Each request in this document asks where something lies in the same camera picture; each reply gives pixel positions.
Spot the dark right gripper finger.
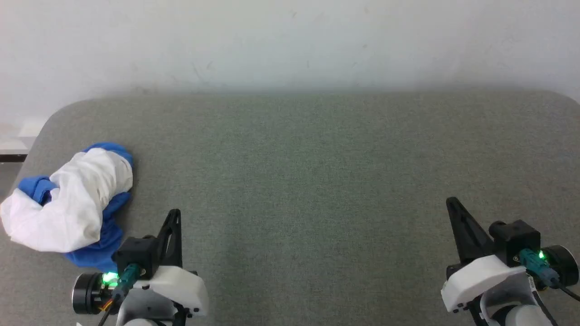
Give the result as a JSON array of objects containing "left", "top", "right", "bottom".
[{"left": 445, "top": 197, "right": 495, "bottom": 265}]

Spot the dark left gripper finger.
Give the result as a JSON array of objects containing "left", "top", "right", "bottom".
[{"left": 155, "top": 208, "right": 183, "bottom": 268}]

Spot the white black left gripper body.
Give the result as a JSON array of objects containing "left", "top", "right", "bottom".
[{"left": 72, "top": 265, "right": 210, "bottom": 317}]

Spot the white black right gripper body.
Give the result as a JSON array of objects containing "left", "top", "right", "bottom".
[{"left": 441, "top": 244, "right": 580, "bottom": 314}]

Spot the white and blue shirt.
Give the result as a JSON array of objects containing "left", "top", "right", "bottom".
[{"left": 0, "top": 142, "right": 135, "bottom": 273}]

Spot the teal plug right gripper cable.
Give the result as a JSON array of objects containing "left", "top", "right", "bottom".
[{"left": 518, "top": 248, "right": 580, "bottom": 302}]

